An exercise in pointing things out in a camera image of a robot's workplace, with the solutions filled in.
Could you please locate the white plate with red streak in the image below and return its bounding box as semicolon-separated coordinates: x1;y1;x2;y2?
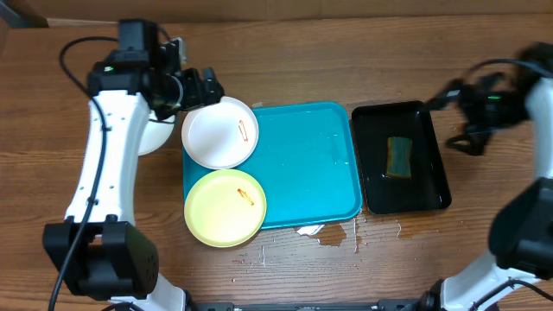
181;96;259;169

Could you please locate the white plate with faint stain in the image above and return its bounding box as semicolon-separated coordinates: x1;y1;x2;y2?
138;111;177;156

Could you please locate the green yellow sponge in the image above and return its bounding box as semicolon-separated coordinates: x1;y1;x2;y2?
385;136;412;179

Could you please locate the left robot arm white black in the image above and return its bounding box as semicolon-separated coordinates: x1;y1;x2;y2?
42;19;224;310

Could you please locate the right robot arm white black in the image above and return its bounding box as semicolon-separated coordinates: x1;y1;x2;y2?
407;42;552;310

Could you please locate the black plastic tray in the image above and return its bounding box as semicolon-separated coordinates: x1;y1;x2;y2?
352;101;452;215

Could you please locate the teal plastic tray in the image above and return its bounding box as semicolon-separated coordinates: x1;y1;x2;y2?
182;101;364;231

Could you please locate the yellow plate with orange stain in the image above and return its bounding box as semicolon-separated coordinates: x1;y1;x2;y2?
184;169;267;248

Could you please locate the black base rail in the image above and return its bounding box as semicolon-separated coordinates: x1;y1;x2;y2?
185;299;441;311

